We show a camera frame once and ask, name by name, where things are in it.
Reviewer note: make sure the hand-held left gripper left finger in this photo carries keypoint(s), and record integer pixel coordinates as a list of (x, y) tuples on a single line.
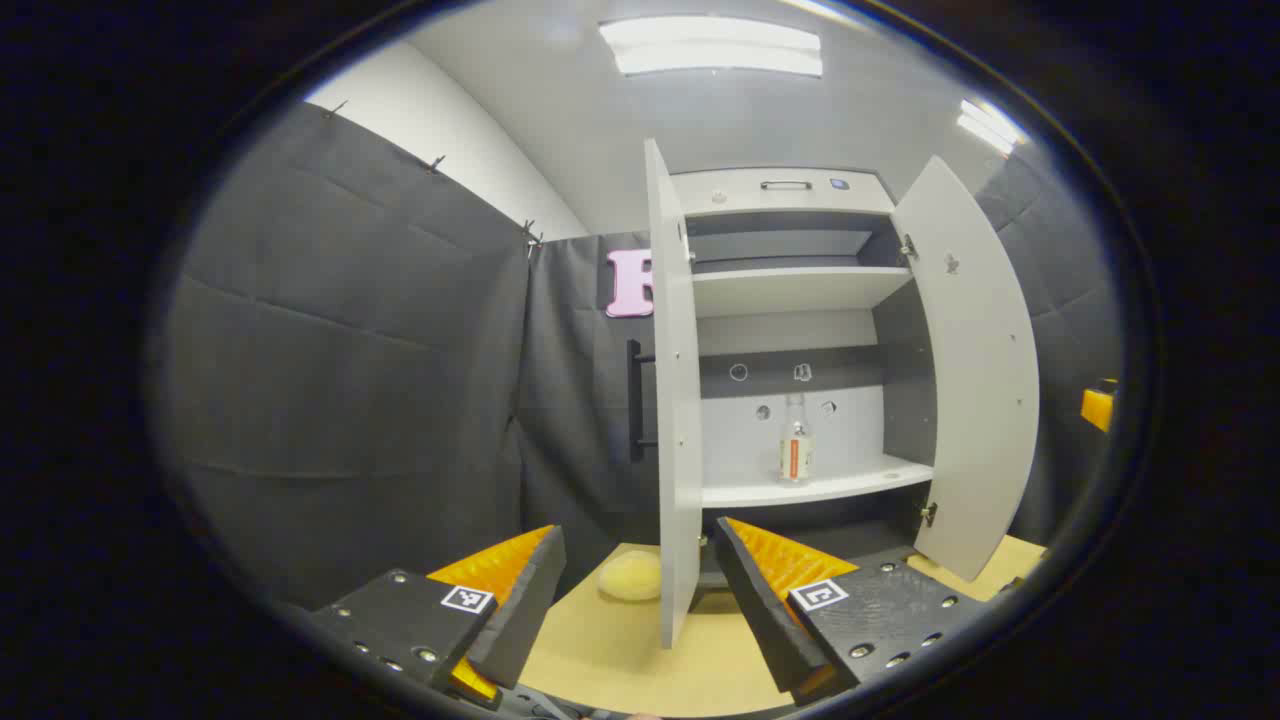
[(525, 620)]

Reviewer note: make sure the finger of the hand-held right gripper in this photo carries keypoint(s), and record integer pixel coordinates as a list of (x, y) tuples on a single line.
[(1097, 408)]

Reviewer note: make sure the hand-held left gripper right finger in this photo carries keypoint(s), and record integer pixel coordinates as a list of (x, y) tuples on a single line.
[(760, 610)]

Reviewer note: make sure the grey cabinet door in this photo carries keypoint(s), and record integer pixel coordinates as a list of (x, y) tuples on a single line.
[(675, 400), (975, 380)]

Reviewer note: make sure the clear bottle with orange label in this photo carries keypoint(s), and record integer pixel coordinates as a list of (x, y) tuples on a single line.
[(796, 445)]

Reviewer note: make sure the grey cabinet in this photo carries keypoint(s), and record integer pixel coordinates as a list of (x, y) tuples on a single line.
[(790, 290)]

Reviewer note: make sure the grey cabinet drawer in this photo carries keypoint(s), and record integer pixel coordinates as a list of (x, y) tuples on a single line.
[(730, 192)]

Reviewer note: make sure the small ceiling light panel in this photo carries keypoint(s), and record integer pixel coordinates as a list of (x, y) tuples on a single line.
[(988, 125)]

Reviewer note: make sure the large ceiling light panel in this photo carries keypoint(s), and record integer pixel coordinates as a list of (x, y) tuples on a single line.
[(712, 45)]

